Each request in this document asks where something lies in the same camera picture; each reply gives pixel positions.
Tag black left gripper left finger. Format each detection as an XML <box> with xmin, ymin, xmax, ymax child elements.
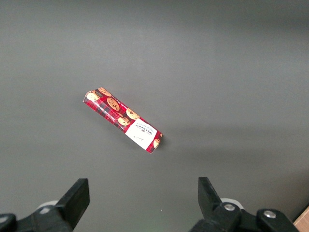
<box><xmin>0</xmin><ymin>178</ymin><xmax>91</xmax><ymax>232</ymax></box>

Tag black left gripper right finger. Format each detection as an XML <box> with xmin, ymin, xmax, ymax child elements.
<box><xmin>189</xmin><ymin>176</ymin><xmax>300</xmax><ymax>232</ymax></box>

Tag light wooden drawer cabinet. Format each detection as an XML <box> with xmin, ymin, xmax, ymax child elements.
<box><xmin>293</xmin><ymin>208</ymin><xmax>309</xmax><ymax>232</ymax></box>

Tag red tartan cookie box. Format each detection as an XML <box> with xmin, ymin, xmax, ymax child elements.
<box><xmin>82</xmin><ymin>87</ymin><xmax>164</xmax><ymax>154</ymax></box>

